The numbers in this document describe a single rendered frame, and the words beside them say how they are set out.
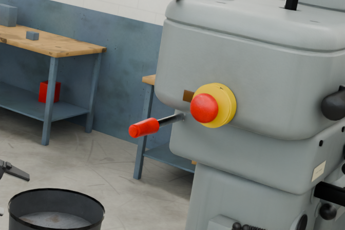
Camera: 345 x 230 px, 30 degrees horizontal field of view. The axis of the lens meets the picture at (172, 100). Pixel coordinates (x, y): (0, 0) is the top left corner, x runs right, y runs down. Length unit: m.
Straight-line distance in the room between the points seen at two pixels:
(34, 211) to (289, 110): 2.72
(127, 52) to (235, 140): 5.32
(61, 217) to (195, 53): 2.61
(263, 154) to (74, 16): 5.73
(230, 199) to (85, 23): 5.57
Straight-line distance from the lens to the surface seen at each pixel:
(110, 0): 6.38
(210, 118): 0.84
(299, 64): 0.85
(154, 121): 0.94
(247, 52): 0.86
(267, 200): 1.04
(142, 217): 4.79
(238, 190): 1.05
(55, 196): 3.48
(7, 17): 6.80
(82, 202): 3.45
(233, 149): 1.00
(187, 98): 0.91
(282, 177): 0.98
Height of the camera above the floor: 1.96
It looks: 14 degrees down
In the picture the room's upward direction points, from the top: 9 degrees clockwise
